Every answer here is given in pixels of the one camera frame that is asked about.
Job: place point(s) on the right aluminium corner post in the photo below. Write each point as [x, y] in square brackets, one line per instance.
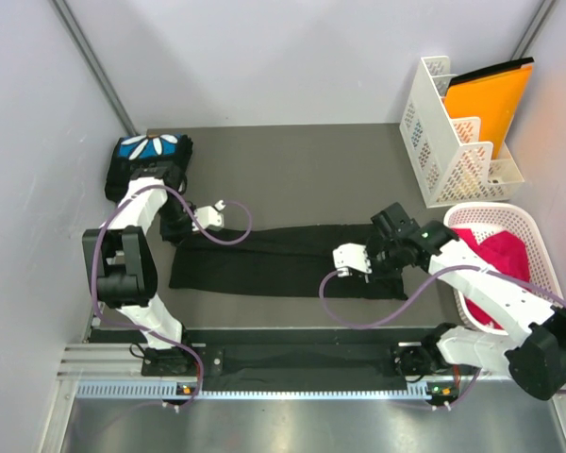
[534, 27]

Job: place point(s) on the aluminium corner post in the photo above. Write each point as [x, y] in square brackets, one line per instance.
[83, 45]
[534, 27]

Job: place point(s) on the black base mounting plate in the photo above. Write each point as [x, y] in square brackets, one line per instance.
[303, 368]

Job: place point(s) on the white perforated file organizer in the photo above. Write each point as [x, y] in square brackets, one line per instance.
[451, 164]

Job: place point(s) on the black graphic t-shirt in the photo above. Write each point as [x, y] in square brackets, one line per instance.
[279, 262]

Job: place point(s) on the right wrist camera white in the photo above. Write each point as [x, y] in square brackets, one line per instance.
[350, 258]

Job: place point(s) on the aluminium frame rail front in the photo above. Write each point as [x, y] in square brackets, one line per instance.
[118, 361]

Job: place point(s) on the orange folder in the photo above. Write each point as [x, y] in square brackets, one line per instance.
[491, 94]

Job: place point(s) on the left aluminium corner post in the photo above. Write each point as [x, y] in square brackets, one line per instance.
[83, 45]

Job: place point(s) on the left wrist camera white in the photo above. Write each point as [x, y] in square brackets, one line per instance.
[209, 217]

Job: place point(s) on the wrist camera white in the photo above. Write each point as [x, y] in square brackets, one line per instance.
[350, 258]
[209, 217]

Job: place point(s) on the white plastic laundry basket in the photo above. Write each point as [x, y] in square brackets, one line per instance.
[486, 219]

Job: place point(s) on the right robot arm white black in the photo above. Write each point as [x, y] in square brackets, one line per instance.
[532, 350]

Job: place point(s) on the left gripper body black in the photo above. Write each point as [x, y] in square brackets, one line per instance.
[174, 220]

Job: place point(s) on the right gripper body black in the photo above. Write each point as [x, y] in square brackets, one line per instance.
[385, 261]

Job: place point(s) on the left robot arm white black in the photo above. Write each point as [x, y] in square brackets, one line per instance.
[122, 274]

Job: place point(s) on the folded black daisy t-shirt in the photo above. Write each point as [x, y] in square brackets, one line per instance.
[172, 151]

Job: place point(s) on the pink red t-shirt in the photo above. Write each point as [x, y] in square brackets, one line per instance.
[503, 250]

